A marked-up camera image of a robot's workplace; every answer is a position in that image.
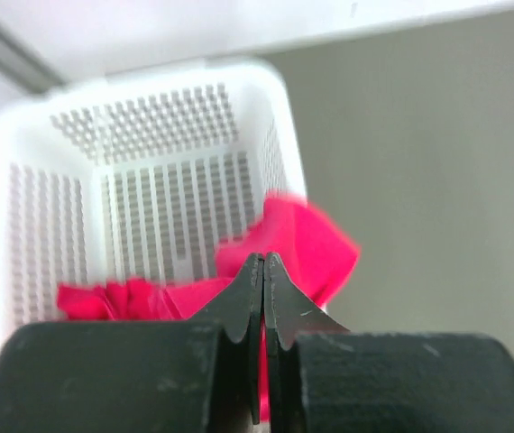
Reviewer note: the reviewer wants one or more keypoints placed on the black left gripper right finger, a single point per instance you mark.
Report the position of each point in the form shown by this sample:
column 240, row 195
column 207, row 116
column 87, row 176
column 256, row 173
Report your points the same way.
column 326, row 378

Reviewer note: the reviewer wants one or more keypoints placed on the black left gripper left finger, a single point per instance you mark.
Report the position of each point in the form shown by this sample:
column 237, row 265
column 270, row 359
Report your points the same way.
column 194, row 375

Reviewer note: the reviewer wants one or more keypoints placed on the pink t shirt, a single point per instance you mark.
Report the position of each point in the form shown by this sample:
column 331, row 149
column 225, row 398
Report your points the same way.
column 317, row 255

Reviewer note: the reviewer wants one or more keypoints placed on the white plastic basket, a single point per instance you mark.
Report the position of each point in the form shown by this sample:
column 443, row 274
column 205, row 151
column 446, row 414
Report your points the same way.
column 139, row 175

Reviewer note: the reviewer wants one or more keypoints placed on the aluminium corner post left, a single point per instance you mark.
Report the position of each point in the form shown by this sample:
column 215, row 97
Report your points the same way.
column 24, row 68

